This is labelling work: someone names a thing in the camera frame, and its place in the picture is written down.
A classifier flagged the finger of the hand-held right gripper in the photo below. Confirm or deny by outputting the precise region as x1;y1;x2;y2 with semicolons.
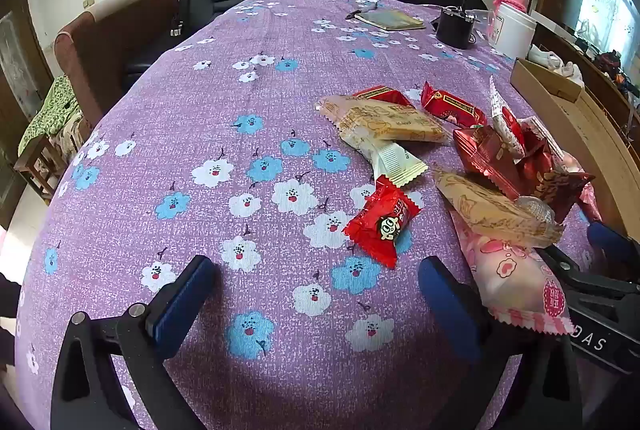
586;221;640;267
541;244;640;300

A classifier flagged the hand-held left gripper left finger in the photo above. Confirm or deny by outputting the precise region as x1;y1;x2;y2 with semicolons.
50;254;218;430

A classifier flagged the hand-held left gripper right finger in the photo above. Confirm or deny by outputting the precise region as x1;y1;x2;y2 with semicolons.
418;256;583;430

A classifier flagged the pink heart print packet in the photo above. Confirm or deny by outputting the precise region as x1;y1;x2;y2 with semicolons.
450;210;576;336

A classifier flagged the long brown beige packet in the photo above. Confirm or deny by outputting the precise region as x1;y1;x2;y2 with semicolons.
432;167;563;251

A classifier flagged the small red cartoon candy packet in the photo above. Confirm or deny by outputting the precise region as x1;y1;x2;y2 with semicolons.
342;175;423;270

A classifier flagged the cardboard box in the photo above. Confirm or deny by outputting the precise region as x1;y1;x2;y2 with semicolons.
510;58;640;236

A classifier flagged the bright red foil packet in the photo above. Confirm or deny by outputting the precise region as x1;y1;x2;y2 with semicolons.
517;117;556;171

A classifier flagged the dark red foil packet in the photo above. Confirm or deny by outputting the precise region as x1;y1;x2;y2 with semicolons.
452;124;526;201

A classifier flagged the white red patterned packet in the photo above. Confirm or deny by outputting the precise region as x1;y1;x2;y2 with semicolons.
489;75;527;161

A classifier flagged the white and green snack packet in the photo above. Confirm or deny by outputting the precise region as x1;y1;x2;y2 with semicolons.
357;141;430;187

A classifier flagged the beige wafer packet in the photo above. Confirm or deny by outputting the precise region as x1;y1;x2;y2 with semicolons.
316;94;451;147

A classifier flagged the red rectangular snack packet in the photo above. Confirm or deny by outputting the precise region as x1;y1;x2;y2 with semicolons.
420;81;488;128

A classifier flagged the red packet with gold label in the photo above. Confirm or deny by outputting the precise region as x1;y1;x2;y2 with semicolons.
352;85;415;107

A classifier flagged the wooden glass cabinet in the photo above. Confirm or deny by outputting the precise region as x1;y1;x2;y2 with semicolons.
520;0;640;146

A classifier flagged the white cloth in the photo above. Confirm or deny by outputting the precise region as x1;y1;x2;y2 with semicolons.
527;44;583;86

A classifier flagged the purple floral tablecloth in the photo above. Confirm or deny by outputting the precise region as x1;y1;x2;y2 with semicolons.
15;0;621;430

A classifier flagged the beige patterned blanket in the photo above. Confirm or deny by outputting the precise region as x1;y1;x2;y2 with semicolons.
50;115;93;161

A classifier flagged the wooden stool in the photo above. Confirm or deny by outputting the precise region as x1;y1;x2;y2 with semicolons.
14;135;61;203

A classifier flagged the white canister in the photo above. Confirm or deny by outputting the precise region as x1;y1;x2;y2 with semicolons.
492;3;538;60

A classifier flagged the green patterned blanket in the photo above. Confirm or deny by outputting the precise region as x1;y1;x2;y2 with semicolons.
19;74;83;156

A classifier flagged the black container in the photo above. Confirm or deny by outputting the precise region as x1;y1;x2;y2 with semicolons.
436;0;476;50

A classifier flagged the brown armchair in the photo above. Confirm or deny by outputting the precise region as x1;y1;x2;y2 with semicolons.
54;0;186;128

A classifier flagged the green notebook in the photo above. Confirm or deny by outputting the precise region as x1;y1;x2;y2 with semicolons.
352;9;426;32

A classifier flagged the wooden door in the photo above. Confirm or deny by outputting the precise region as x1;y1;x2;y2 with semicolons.
0;0;53;121

